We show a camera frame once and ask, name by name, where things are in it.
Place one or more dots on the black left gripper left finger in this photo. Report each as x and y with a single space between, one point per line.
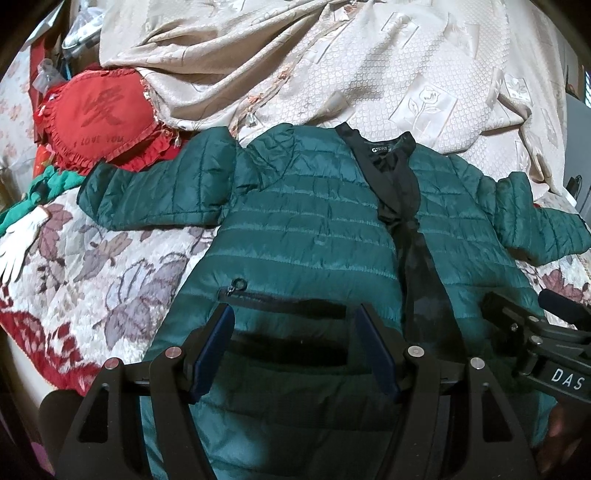
105 439

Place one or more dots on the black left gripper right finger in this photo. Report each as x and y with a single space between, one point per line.
459 423

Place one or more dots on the dark green quilted puffer jacket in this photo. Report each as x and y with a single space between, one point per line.
307 213

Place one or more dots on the person's right hand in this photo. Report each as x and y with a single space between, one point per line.
566 427

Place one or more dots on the floral patterned bed blanket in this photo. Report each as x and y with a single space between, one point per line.
86 294

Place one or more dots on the white glove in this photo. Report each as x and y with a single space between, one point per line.
17 240

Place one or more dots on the green quilted cloth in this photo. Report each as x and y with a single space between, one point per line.
43 189

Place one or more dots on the beige embossed satin quilt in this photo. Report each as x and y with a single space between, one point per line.
482 79

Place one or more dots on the red heart-shaped ruffled pillow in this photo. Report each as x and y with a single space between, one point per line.
104 116

